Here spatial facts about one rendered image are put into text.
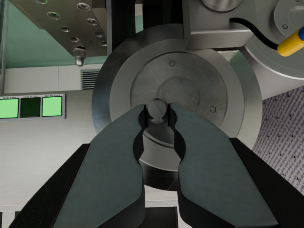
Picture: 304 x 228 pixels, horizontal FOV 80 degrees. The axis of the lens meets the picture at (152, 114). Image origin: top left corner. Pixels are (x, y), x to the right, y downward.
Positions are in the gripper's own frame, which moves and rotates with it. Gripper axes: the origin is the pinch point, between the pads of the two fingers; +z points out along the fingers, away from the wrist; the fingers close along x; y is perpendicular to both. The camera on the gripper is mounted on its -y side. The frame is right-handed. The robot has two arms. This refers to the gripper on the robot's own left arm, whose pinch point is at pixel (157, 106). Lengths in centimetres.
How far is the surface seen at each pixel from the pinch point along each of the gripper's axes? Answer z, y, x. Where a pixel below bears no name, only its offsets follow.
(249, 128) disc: 1.8, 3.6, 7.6
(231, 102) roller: 3.0, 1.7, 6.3
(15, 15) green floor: 199, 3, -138
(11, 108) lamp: 32, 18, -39
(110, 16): 10.3, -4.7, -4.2
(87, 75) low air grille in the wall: 270, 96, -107
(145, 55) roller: 6.0, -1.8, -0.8
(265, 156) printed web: 13.1, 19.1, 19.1
